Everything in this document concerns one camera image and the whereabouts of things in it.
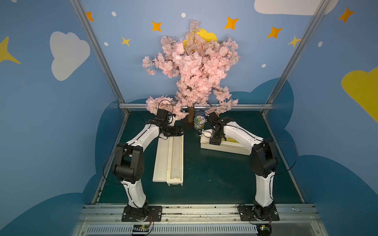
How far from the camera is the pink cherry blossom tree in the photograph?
0.72 metres

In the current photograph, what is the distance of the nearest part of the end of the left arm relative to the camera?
2.49 ft

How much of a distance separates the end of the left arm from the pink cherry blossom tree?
13 mm
